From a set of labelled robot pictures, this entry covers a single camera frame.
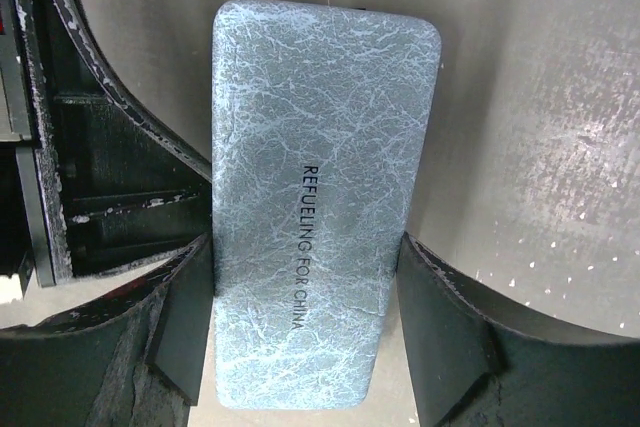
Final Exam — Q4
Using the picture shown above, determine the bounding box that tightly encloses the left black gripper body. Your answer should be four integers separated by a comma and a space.
1, 0, 45, 304

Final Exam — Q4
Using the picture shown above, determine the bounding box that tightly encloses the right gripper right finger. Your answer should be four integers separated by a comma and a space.
397, 235, 639, 426

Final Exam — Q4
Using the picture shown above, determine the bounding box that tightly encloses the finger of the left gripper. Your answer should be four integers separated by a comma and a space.
15, 0, 211, 287

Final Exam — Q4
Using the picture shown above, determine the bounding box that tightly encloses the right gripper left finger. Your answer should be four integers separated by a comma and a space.
1, 234, 214, 426

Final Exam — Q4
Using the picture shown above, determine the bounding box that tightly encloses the blue grey glasses case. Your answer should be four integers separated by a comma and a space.
212, 0, 441, 410

